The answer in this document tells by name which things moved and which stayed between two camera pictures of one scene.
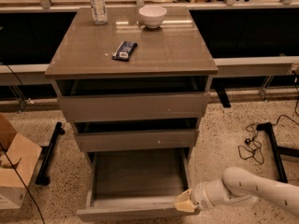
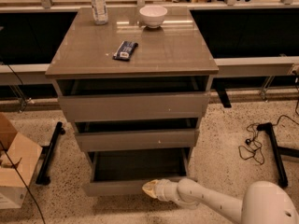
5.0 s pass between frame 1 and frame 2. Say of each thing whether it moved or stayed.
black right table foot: stayed
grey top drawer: stayed
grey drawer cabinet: stayed
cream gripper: moved
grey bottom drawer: moved
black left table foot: stayed
